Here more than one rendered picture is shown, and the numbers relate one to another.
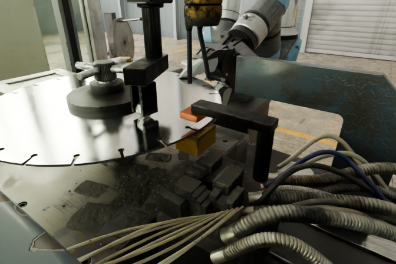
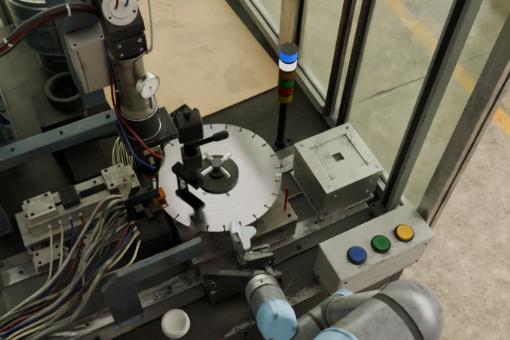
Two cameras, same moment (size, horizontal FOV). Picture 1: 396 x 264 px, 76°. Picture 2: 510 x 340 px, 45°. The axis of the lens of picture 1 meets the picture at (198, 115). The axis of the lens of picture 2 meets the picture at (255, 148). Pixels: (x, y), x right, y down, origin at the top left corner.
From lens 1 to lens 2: 1.56 m
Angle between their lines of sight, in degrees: 84
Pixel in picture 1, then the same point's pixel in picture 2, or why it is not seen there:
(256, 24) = (249, 287)
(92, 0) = (441, 172)
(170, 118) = (173, 190)
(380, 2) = not seen: outside the picture
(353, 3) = not seen: outside the picture
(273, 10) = (254, 306)
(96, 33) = (429, 193)
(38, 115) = (209, 146)
